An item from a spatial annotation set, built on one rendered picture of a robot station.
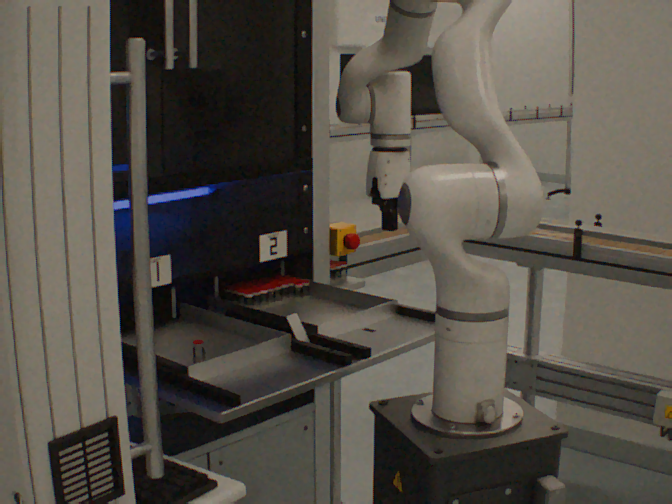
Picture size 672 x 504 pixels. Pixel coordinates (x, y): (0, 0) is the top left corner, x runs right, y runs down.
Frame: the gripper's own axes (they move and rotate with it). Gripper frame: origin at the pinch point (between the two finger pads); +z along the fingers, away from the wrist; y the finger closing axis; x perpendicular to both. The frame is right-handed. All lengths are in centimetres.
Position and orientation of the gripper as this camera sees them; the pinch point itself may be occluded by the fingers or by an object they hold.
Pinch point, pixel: (389, 220)
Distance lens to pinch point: 194.1
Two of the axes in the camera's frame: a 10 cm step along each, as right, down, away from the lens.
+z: 0.0, 9.8, 2.1
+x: 7.5, 1.4, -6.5
